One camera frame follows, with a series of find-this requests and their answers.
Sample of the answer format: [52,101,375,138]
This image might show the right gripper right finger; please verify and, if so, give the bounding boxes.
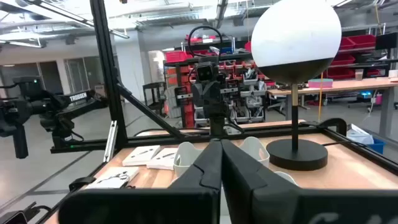
[221,139,398,224]

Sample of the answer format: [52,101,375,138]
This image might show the red plastic storage bin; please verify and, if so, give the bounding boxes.
[326,67,356,80]
[165,50,188,63]
[347,34,377,49]
[330,54,356,67]

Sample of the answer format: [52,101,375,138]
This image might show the pink and teal box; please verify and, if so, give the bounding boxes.
[307,78,334,89]

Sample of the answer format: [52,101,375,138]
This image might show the black table edge clamp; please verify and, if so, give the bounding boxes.
[68,176,98,192]

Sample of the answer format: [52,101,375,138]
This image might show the white plastic handled bin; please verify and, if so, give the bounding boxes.
[173,136,271,179]

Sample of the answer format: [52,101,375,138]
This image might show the black shelving rack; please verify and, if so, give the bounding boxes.
[163,34,271,129]

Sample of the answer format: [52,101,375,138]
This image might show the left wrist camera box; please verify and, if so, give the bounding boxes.
[195,61,216,83]

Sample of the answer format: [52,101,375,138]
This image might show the black aluminium rig frame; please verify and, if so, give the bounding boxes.
[34,0,398,224]

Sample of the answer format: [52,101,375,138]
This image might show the black stool cart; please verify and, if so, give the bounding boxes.
[142,81,166,111]

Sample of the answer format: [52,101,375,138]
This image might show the blue plastic floor bin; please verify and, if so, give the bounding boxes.
[369,138,387,155]

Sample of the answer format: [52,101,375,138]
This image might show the white crumpled paper bag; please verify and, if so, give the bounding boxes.
[346,123,374,146]

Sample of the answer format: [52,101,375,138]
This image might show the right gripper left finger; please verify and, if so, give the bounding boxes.
[58,139,223,224]

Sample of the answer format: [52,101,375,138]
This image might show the yellow floor cable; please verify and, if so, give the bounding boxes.
[317,72,325,123]

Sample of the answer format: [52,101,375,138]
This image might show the white globe table lamp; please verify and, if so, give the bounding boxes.
[250,0,343,172]

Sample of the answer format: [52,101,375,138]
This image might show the silver metal bar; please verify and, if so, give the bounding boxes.
[103,120,119,163]

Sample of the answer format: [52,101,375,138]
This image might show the wooden workbench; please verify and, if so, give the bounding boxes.
[267,77,398,138]

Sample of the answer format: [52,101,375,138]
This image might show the white leaflet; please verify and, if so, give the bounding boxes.
[85,166,140,190]

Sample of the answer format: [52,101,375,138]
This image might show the black corner clamp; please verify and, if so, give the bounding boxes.
[319,118,348,136]

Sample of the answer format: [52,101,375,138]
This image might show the white printed box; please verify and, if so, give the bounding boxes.
[122,144,162,167]
[146,147,179,171]

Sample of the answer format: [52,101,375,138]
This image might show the black looped camera cable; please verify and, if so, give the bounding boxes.
[187,25,224,68]

